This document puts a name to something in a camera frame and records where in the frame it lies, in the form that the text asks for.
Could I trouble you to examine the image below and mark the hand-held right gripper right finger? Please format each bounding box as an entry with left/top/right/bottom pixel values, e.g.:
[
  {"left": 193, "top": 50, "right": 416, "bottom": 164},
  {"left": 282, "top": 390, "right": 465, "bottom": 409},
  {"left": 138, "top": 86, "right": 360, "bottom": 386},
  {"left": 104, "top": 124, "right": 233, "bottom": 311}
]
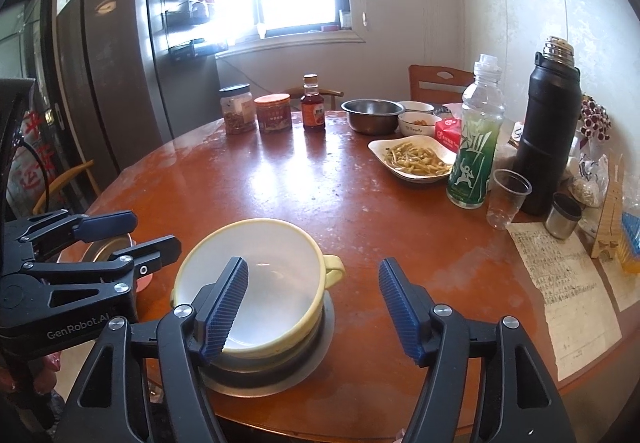
[{"left": 378, "top": 258, "right": 578, "bottom": 443}]

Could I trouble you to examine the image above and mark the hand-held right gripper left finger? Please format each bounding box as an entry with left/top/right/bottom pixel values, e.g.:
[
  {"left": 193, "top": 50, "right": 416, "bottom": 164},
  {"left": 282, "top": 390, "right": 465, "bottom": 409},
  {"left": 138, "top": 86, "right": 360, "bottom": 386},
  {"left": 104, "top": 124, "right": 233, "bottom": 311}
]
[{"left": 52, "top": 255, "right": 250, "bottom": 443}]

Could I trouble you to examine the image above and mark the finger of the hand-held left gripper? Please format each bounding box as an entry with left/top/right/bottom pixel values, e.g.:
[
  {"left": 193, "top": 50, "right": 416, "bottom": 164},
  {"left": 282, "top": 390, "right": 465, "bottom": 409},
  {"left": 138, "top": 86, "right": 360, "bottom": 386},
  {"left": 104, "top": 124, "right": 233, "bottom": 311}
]
[
  {"left": 15, "top": 209, "right": 138, "bottom": 249},
  {"left": 22, "top": 235, "right": 182, "bottom": 312}
]

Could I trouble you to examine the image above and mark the round steel plate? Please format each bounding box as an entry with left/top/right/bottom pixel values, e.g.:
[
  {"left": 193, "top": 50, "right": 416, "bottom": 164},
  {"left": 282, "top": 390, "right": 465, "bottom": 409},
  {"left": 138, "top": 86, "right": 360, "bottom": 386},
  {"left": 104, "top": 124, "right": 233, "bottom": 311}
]
[{"left": 199, "top": 290, "right": 337, "bottom": 397}]

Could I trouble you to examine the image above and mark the cream bowl with handle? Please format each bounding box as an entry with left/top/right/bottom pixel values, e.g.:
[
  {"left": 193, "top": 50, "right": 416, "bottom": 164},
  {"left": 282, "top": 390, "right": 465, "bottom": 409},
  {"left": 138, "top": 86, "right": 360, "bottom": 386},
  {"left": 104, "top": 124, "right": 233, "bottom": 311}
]
[{"left": 171, "top": 218, "right": 347, "bottom": 359}]

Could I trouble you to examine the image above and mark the yellow wooden chair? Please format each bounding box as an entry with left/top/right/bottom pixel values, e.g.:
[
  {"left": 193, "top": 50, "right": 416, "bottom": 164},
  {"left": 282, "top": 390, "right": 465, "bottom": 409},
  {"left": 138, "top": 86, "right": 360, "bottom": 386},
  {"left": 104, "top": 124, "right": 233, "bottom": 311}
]
[{"left": 32, "top": 159, "right": 103, "bottom": 216}]

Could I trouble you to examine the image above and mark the white sack with red print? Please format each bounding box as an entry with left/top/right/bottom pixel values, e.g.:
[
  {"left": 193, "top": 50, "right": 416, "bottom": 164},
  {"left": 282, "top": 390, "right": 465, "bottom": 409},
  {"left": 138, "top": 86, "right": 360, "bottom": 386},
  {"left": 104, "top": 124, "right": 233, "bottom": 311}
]
[{"left": 10, "top": 110, "right": 56, "bottom": 219}]

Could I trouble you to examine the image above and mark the white rectangular plate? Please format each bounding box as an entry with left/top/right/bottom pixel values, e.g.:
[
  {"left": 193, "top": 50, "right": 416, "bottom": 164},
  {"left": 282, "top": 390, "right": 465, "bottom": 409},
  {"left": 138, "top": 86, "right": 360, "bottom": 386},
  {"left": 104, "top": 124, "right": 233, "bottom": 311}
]
[{"left": 367, "top": 134, "right": 458, "bottom": 183}]

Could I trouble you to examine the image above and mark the grey refrigerator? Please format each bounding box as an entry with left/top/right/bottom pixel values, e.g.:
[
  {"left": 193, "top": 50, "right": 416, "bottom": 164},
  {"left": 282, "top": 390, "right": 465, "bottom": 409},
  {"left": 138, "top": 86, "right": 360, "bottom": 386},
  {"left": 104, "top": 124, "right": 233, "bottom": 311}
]
[{"left": 52, "top": 0, "right": 176, "bottom": 174}]

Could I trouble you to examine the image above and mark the clear plastic cup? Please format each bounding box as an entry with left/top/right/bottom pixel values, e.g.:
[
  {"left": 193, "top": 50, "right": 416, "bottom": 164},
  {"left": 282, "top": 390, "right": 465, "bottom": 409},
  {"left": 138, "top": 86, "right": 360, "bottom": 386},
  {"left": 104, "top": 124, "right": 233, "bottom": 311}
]
[{"left": 486, "top": 169, "right": 532, "bottom": 230}]

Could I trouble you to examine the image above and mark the clear jar with black lid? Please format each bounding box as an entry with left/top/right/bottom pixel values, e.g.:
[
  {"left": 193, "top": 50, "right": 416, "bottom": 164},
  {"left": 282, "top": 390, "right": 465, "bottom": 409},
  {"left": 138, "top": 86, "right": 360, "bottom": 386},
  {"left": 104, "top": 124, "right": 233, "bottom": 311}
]
[{"left": 218, "top": 83, "right": 257, "bottom": 135}]

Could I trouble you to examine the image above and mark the bean sprout food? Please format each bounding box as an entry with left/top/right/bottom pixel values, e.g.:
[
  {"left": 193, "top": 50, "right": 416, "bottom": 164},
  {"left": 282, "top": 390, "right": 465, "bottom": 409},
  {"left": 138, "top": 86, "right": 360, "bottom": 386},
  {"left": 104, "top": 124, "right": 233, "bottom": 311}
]
[{"left": 382, "top": 139, "right": 453, "bottom": 176}]

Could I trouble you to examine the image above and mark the handwritten paper sheet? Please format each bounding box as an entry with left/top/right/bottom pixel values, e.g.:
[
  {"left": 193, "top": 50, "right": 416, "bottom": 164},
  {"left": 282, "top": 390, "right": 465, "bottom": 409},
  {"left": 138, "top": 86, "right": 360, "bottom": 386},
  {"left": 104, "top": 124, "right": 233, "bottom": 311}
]
[
  {"left": 597, "top": 243, "right": 640, "bottom": 314},
  {"left": 507, "top": 220, "right": 623, "bottom": 383}
]

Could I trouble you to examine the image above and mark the green label plastic bottle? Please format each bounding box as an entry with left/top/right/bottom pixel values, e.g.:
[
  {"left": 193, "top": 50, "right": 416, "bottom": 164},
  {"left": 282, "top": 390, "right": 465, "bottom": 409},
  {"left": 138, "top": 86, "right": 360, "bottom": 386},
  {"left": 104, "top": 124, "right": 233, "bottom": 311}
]
[{"left": 446, "top": 54, "right": 506, "bottom": 210}]

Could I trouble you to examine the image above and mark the jar with orange lid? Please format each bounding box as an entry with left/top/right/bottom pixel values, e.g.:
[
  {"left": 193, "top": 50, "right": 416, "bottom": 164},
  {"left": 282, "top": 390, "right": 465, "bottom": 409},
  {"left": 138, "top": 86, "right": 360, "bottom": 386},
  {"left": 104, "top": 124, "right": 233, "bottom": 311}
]
[{"left": 254, "top": 93, "right": 293, "bottom": 134}]

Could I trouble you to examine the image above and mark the red carton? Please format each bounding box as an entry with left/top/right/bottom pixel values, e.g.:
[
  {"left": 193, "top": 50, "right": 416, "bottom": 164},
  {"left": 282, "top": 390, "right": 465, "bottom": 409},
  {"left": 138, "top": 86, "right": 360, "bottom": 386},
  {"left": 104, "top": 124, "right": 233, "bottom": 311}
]
[{"left": 434, "top": 116, "right": 466, "bottom": 154}]

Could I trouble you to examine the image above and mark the small steel cup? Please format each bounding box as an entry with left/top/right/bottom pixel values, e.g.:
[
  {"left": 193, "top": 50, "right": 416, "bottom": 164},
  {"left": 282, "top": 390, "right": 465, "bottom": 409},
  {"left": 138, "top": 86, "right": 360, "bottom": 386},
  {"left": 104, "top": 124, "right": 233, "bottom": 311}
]
[{"left": 545, "top": 194, "right": 583, "bottom": 240}]

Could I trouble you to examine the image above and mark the white printed bowl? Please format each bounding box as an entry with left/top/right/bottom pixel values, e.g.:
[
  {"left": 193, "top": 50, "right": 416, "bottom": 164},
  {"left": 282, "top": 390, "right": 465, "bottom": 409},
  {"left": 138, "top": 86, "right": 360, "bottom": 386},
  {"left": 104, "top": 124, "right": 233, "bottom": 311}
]
[{"left": 398, "top": 111, "right": 444, "bottom": 138}]

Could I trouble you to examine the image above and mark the large steel basin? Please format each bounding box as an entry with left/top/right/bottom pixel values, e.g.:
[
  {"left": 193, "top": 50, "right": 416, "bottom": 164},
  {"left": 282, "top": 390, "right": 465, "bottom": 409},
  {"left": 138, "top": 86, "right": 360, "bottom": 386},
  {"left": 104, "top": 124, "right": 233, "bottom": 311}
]
[{"left": 341, "top": 98, "right": 405, "bottom": 135}]

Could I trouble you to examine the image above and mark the amber honey bottle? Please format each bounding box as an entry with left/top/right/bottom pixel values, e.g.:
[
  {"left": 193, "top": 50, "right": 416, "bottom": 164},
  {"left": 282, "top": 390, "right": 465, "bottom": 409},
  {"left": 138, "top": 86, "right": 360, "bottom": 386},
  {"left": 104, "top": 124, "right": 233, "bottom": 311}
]
[{"left": 300, "top": 73, "right": 327, "bottom": 131}]

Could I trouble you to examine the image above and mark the plain white bowl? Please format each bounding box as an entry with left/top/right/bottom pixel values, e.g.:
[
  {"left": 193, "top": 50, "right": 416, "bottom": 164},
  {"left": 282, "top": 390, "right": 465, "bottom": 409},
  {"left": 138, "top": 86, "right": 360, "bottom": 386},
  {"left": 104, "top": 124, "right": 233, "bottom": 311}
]
[{"left": 397, "top": 101, "right": 435, "bottom": 116}]

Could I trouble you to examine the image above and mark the light wooden box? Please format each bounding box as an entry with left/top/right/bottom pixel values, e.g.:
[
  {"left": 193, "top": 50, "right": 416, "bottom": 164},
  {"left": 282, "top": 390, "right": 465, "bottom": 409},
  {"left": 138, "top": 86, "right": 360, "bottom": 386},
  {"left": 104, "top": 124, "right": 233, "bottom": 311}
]
[{"left": 590, "top": 163, "right": 626, "bottom": 259}]

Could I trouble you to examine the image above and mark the curved back wooden chair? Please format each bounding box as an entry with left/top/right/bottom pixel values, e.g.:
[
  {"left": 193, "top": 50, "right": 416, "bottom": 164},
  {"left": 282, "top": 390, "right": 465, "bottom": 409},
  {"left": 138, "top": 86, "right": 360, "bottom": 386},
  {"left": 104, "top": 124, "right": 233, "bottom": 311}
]
[{"left": 282, "top": 86, "right": 345, "bottom": 111}]

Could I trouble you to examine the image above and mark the black thermos flask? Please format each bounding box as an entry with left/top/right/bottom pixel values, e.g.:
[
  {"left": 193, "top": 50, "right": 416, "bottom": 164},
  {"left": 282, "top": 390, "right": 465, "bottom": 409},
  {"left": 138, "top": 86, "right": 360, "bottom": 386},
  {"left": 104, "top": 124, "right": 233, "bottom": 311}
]
[{"left": 511, "top": 36, "right": 583, "bottom": 216}]

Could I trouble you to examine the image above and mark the clear plastic bag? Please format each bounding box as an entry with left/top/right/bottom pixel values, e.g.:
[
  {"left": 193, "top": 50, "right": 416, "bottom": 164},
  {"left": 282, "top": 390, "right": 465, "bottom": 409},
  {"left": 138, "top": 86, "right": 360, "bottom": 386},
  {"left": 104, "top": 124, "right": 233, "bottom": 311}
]
[{"left": 565, "top": 138, "right": 623, "bottom": 224}]

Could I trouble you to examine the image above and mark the wooden chair with cutout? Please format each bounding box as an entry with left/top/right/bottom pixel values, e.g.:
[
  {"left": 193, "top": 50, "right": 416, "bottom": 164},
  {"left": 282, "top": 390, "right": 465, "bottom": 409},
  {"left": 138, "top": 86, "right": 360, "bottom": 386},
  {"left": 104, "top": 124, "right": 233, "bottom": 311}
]
[{"left": 408, "top": 64, "right": 476, "bottom": 104}]

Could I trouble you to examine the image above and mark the blue plastic item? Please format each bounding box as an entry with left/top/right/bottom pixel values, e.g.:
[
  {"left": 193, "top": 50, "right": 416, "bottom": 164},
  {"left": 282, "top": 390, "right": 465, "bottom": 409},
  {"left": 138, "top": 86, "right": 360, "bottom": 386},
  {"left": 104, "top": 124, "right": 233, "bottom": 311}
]
[{"left": 617, "top": 210, "right": 640, "bottom": 276}]

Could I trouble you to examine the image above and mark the red white beaded decoration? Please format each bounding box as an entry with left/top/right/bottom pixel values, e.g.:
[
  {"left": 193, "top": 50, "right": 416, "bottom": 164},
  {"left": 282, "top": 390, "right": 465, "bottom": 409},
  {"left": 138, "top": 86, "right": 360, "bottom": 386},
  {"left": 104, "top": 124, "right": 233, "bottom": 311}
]
[{"left": 580, "top": 94, "right": 612, "bottom": 141}]

